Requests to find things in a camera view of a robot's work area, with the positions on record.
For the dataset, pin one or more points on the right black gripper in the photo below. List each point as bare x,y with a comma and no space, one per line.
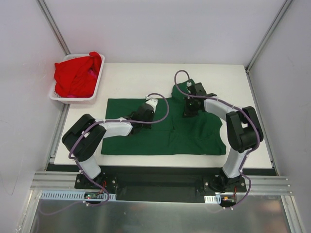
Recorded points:
189,109

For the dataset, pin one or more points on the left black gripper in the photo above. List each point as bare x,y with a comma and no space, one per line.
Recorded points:
145,119

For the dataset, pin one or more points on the green t shirt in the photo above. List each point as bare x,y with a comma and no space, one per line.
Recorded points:
199,135

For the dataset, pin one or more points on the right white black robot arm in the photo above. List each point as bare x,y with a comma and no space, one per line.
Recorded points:
244,132

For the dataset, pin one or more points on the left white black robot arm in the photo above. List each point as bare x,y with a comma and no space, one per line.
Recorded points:
83,138

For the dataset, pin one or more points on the red t shirt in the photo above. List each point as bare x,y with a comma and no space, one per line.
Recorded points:
77,78

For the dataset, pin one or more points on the white plastic basket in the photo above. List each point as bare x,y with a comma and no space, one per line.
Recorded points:
91,100

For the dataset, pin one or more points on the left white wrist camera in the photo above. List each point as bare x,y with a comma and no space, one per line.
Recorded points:
152,102

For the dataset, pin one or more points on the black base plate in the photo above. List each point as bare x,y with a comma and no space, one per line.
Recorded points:
155,184

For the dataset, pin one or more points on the right slotted cable duct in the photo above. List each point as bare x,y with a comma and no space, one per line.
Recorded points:
212,199

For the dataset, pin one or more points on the slotted cable duct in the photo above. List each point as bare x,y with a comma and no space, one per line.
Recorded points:
77,196
212,199

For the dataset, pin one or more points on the aluminium rail beam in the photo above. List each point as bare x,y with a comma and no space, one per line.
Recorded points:
64,181

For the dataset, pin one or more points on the left slotted cable duct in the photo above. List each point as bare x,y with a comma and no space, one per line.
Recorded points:
77,196

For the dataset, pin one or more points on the right aluminium frame post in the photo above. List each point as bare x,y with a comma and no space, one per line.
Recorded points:
271,29

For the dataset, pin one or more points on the aluminium frame post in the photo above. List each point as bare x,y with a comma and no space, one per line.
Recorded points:
53,26
271,29

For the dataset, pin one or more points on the left aluminium frame post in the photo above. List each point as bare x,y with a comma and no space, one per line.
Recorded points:
53,26

